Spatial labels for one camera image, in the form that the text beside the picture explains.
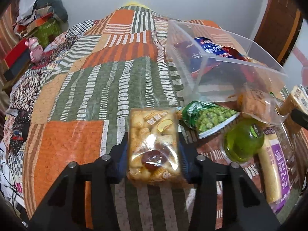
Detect green peas packet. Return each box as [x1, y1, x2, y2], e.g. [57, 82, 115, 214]
[178, 101, 240, 139]

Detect beige barcode cracker pack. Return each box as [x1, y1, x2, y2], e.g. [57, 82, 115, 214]
[279, 84, 307, 134]

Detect green jelly cup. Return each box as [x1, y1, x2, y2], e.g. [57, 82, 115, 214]
[223, 118, 264, 163]

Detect wooden wardrobe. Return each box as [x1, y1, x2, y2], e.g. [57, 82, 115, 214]
[254, 0, 303, 65]

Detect pink plush toy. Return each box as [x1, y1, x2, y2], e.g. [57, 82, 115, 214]
[25, 37, 43, 64]

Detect patchwork bed quilt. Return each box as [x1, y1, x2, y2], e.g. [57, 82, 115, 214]
[0, 4, 304, 231]

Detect clear plastic storage bin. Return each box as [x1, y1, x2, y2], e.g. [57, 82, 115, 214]
[167, 20, 287, 103]

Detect blue red snack bag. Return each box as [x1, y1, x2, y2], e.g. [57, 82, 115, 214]
[185, 37, 247, 78]

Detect rice cracker snack pack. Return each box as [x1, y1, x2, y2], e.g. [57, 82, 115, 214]
[127, 108, 182, 184]

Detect purple wafer pack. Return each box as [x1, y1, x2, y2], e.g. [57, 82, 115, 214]
[258, 127, 291, 214]

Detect yellow curved tube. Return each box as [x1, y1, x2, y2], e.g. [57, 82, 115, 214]
[124, 1, 148, 8]

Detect red gift box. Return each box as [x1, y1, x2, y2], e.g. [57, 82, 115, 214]
[3, 38, 28, 69]

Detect clear bag orange pastries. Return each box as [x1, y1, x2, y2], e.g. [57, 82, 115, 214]
[237, 84, 288, 126]

